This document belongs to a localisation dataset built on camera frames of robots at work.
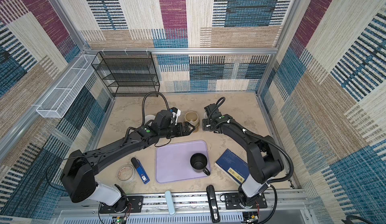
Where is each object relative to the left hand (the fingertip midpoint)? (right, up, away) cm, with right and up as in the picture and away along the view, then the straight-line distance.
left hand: (190, 127), depth 78 cm
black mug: (+5, -20, +7) cm, 22 cm away
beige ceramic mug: (0, +4, +21) cm, 21 cm away
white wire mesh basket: (-62, +12, -7) cm, 64 cm away
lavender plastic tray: (-10, -20, +7) cm, 24 cm away
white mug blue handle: (+8, +6, -3) cm, 10 cm away
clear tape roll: (-35, -26, +5) cm, 44 cm away
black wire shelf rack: (-46, +34, +31) cm, 65 cm away
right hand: (+12, -1, +12) cm, 17 cm away
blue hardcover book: (+24, -22, +5) cm, 33 cm away
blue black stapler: (-26, -23, +3) cm, 35 cm away
